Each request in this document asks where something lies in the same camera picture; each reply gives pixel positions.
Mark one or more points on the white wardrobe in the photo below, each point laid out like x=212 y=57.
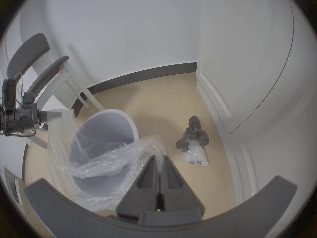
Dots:
x=247 y=58

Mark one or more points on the clear plastic bag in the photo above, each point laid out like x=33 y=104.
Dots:
x=111 y=160

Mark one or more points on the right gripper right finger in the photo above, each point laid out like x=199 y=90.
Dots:
x=188 y=199

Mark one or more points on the white trash bin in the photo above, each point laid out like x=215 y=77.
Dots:
x=109 y=128

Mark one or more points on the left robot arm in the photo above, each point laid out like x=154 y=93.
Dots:
x=8 y=93

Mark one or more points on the grey and white chair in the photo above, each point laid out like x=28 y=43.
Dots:
x=27 y=51

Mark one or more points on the clear printed wrapper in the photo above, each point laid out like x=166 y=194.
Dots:
x=195 y=155

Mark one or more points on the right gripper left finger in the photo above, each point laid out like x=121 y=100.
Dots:
x=133 y=202

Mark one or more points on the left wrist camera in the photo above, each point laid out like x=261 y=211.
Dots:
x=27 y=100

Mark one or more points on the black plastic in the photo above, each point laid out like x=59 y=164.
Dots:
x=183 y=140

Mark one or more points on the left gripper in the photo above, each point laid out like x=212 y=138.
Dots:
x=27 y=118

